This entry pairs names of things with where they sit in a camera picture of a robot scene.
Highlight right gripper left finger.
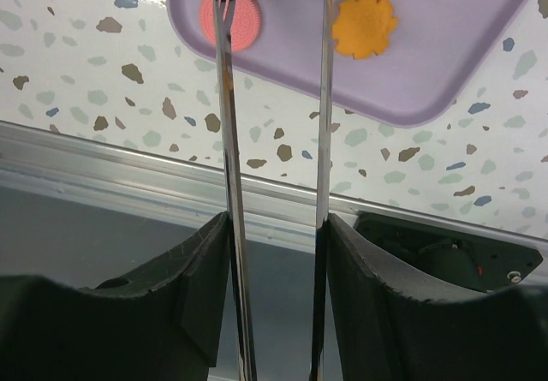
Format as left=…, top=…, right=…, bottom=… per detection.
left=1, top=213, right=229, bottom=380

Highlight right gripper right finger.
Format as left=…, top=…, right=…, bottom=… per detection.
left=327, top=215, right=547, bottom=380

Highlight pink round cookie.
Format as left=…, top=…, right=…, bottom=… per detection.
left=199, top=0, right=262, bottom=52

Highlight metal tongs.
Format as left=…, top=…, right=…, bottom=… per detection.
left=211, top=0, right=334, bottom=380

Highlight orange flower cookie lower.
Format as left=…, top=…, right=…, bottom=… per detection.
left=332, top=0, right=399, bottom=59

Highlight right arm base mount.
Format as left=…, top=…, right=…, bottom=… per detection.
left=354, top=212, right=543, bottom=293

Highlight aluminium rail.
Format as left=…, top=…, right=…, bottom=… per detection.
left=0, top=119, right=548, bottom=258

